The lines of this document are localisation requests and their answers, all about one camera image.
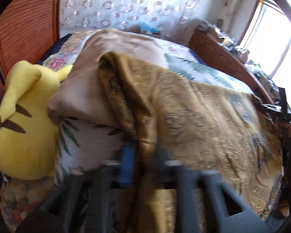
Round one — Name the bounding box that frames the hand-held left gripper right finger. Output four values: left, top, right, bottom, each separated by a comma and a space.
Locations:
155, 148, 269, 233

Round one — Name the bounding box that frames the yellow plush toy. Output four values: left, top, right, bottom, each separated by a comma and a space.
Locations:
0, 61, 74, 181

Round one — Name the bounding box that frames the window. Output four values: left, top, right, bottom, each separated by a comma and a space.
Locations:
238, 0, 291, 112

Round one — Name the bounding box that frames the sheer circle-patterned curtain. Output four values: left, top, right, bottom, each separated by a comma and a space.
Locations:
58, 0, 211, 33

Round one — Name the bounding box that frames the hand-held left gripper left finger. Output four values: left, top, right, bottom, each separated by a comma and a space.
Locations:
27, 143, 141, 233

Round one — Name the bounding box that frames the palm leaf print blanket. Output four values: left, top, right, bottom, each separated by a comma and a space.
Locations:
54, 39, 255, 183

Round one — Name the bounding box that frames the golden patterned garment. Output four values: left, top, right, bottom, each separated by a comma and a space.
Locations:
47, 29, 285, 233

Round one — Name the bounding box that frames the wooden louvered wardrobe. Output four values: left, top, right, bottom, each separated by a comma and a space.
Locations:
0, 0, 62, 117

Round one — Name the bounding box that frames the cardboard box with blue bags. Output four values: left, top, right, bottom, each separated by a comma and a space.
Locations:
136, 22, 162, 34

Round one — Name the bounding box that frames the floral pillow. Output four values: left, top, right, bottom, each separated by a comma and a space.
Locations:
0, 177, 56, 233

